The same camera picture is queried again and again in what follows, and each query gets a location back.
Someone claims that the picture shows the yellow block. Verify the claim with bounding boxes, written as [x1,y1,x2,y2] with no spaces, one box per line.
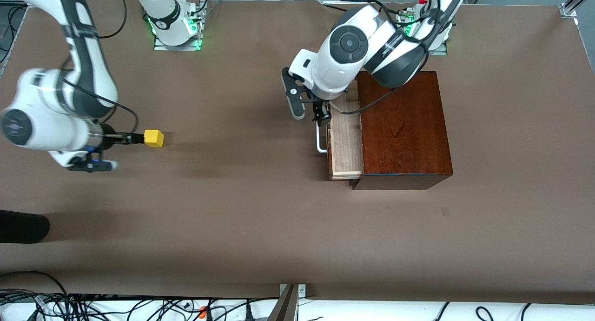
[143,129,165,148]

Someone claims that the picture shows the wooden drawer with white handle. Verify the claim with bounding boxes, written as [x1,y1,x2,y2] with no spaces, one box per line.
[316,81,364,181]

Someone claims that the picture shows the dark brown wooden cabinet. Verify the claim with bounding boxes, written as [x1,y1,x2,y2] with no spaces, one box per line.
[349,71,454,190]

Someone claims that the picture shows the black cylinder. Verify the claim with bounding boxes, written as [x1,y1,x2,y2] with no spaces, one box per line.
[0,209,51,244]

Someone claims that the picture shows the dark slanted bar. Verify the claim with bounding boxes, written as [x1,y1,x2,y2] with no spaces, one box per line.
[267,284,298,321]

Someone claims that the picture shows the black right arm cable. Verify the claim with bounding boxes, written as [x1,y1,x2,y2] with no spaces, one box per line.
[60,77,140,136]

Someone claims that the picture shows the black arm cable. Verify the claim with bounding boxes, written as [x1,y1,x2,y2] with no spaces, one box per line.
[342,0,442,114]
[60,77,140,136]

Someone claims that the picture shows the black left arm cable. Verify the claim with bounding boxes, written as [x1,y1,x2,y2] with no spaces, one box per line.
[342,0,442,114]

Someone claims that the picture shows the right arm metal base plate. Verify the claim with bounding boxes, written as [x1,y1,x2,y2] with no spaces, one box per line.
[153,32,204,52]

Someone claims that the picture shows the black hanging loop cable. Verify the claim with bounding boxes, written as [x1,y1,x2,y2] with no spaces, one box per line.
[95,0,127,39]

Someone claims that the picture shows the black arched cable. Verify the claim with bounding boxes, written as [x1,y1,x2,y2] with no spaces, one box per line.
[0,271,70,308]

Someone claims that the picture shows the small metal bracket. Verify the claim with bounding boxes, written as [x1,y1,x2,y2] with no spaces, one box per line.
[279,284,307,308]

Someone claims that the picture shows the aluminium frame post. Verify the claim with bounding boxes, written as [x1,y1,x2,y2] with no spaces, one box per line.
[559,0,595,18]

